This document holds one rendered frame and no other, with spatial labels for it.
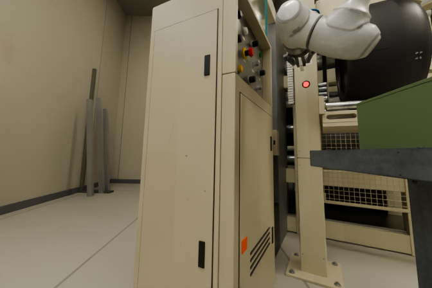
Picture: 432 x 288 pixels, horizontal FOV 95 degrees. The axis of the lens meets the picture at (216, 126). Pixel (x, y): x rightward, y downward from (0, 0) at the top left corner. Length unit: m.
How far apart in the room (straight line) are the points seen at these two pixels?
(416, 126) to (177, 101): 0.63
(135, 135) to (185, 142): 3.73
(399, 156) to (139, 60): 4.70
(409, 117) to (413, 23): 0.86
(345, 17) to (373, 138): 0.36
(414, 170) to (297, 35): 0.50
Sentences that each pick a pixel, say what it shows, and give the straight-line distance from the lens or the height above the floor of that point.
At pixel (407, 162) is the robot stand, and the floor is 0.63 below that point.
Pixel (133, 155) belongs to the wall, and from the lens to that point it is 4.40.
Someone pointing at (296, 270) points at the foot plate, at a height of 0.01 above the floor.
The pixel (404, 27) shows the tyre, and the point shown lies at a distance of 1.24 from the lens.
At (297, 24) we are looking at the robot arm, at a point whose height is 1.02.
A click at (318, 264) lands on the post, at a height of 0.07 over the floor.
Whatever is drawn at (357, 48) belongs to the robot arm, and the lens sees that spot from 0.69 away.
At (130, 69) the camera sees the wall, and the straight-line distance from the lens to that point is 4.81.
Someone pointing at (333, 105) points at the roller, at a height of 0.90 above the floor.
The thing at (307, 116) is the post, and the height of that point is 0.87.
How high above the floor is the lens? 0.64
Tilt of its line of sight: 8 degrees up
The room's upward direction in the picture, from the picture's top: 1 degrees clockwise
